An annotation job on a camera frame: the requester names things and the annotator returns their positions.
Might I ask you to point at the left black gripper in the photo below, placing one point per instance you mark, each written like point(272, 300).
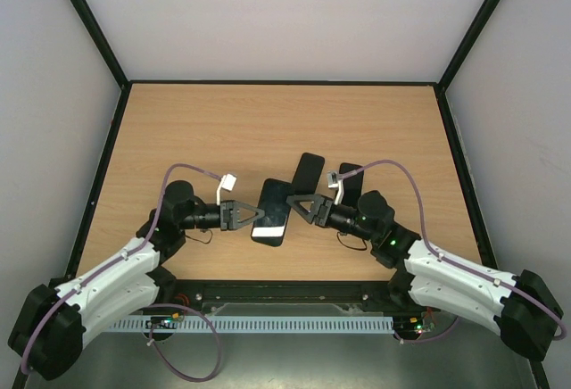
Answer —
point(259, 215)

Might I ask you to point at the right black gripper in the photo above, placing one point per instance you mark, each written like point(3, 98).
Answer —
point(321, 211)

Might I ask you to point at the black case with camera holes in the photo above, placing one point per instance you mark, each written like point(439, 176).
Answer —
point(307, 174)

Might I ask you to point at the black phone screen up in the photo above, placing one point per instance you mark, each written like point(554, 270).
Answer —
point(352, 185)

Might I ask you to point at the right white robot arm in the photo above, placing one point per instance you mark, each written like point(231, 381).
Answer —
point(519, 309)

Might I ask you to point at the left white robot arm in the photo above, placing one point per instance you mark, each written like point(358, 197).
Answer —
point(56, 323)

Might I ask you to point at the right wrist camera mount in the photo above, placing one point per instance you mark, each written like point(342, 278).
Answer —
point(335, 182)

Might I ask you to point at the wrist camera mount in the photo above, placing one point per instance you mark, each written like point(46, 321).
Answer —
point(226, 183)
point(335, 182)

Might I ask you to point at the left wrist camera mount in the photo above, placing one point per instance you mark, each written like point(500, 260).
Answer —
point(226, 183)

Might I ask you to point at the black frame base rail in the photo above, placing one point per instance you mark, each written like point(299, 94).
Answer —
point(285, 293)

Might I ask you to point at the white slotted cable duct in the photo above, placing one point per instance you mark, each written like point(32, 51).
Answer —
point(256, 325)

